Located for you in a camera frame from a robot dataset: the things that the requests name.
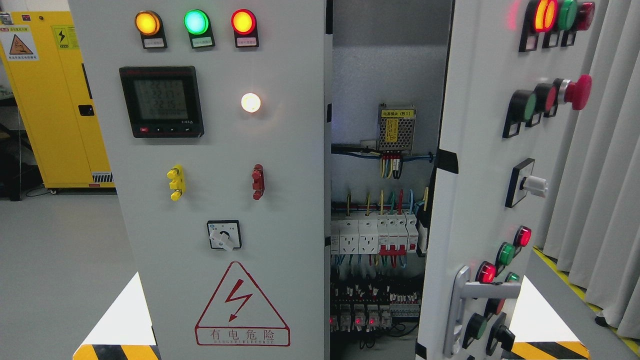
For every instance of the grey cabinet door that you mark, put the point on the grey cabinet door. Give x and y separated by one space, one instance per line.
498 110
283 233

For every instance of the white breaker socket row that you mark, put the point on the white breaker socket row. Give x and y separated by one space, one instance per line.
374 234

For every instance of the metal mesh power supply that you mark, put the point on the metal mesh power supply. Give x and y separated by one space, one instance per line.
395 128

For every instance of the white lit indicator lamp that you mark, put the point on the white lit indicator lamp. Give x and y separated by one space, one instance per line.
251 102

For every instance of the lower relay terminal row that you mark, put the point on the lower relay terminal row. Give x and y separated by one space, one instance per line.
369 304

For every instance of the red electric danger sticker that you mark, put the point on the red electric danger sticker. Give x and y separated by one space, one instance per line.
239 314

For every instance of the black digital power meter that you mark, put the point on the black digital power meter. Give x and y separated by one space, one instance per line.
162 101

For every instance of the red indicator lamp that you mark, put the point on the red indicator lamp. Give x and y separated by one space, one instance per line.
245 28

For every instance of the green indicator lamp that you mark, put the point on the green indicator lamp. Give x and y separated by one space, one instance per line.
198 26

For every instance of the yellow indicator lamp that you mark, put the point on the yellow indicator lamp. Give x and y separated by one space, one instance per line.
150 27

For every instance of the red emergency stop button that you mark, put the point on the red emergency stop button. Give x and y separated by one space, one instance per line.
575 92

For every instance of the grey curtain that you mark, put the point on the grey curtain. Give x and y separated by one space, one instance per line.
593 231

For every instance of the yellow safety storage cabinet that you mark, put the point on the yellow safety storage cabinet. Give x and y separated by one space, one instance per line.
41 54

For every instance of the red terminal post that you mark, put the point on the red terminal post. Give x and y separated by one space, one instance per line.
258 177

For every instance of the black white rotary selector switch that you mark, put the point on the black white rotary selector switch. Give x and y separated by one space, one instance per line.
224 234

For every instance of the yellow terminal post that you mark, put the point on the yellow terminal post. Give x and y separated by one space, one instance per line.
176 175

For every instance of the silver door handle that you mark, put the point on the silver door handle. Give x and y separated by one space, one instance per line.
464 289

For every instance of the white knob selector switch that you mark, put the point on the white knob selector switch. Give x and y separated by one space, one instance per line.
523 183

